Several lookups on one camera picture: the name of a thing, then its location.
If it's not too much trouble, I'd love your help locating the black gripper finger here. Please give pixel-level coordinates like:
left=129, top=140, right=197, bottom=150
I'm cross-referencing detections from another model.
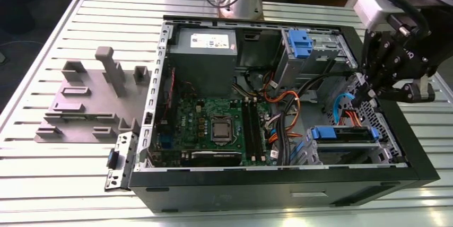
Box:
left=375, top=76, right=437, bottom=104
left=354, top=72, right=382, bottom=107

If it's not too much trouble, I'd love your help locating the blue SATA wire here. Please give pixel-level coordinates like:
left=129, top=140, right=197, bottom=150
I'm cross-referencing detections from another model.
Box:
left=331, top=92, right=356, bottom=127

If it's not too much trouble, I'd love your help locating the power wire black connector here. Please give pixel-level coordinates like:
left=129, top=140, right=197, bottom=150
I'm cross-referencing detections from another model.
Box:
left=339, top=109, right=371, bottom=132

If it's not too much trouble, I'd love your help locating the hard disk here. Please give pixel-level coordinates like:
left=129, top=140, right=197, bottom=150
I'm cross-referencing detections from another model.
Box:
left=292, top=125, right=382, bottom=164

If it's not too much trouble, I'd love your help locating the silver disk bay cage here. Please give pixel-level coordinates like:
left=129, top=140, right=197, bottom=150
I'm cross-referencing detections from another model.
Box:
left=306, top=125, right=394, bottom=165

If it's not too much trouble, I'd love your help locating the grey optical drive bay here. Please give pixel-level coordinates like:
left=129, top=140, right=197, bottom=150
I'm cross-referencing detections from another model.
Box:
left=275, top=28, right=356, bottom=90

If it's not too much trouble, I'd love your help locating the blue plastic drive latch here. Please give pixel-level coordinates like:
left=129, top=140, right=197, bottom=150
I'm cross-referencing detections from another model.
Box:
left=288, top=30, right=314, bottom=59

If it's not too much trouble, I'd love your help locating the black RAM slot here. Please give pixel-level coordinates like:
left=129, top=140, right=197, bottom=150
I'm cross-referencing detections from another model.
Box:
left=241, top=97, right=257, bottom=163

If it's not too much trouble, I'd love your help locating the silver CPU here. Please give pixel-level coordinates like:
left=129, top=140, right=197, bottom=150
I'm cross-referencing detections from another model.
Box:
left=211, top=120, right=236, bottom=139

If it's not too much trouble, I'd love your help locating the CPU socket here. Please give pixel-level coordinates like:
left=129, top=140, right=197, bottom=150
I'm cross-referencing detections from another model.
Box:
left=208, top=115, right=239, bottom=147

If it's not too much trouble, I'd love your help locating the grey power supply unit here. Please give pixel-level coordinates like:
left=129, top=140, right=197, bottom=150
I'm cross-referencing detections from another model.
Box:
left=165, top=28, right=239, bottom=99

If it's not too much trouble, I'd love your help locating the green motherboard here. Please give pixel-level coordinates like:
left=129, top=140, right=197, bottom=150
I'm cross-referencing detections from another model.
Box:
left=149, top=97, right=280, bottom=167

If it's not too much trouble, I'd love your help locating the black PC case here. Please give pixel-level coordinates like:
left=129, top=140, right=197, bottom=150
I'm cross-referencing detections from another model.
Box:
left=127, top=14, right=439, bottom=213

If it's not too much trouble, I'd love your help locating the black graphics card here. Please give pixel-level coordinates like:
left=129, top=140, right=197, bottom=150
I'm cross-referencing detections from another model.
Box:
left=180, top=150, right=243, bottom=168

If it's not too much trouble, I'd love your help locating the grey parts rack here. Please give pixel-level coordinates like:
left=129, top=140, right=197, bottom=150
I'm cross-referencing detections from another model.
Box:
left=32, top=46, right=153, bottom=145

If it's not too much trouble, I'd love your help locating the green RAM stick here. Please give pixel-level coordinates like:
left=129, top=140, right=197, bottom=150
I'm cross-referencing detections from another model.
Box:
left=58, top=115, right=97, bottom=121

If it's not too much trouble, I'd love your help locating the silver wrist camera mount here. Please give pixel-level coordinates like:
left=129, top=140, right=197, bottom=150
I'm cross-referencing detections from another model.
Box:
left=352, top=0, right=406, bottom=31

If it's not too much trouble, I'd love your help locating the coloured PSU wire bundle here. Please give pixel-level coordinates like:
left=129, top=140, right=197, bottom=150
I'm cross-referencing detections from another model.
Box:
left=231, top=69, right=304, bottom=148

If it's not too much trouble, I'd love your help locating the black cable bundle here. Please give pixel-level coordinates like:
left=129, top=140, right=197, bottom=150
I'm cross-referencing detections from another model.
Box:
left=274, top=70, right=354, bottom=166

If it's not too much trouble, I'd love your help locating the red black twisted fan wire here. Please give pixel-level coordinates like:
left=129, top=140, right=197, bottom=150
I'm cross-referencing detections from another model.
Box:
left=164, top=67, right=176, bottom=126

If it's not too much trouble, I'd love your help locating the silver slot bracket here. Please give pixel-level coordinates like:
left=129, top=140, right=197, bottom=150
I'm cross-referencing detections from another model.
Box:
left=104, top=130, right=139, bottom=192

